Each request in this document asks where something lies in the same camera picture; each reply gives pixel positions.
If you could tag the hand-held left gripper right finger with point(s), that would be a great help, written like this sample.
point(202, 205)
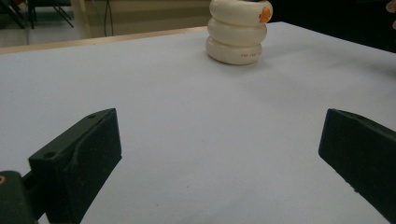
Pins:
point(361, 158)

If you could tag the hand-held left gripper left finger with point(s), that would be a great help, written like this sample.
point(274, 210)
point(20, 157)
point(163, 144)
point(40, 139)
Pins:
point(77, 165)

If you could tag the cream ribbed cup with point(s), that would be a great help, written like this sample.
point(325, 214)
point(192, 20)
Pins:
point(236, 34)

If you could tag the wooden table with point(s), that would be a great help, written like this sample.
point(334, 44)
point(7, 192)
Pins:
point(93, 40)

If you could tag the white board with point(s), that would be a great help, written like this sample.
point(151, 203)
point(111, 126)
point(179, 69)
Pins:
point(202, 124)

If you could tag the black tripod stand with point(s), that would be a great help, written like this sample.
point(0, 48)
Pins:
point(31, 12)

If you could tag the wooden shelf unit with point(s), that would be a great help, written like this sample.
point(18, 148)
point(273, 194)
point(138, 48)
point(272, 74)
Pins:
point(149, 15)

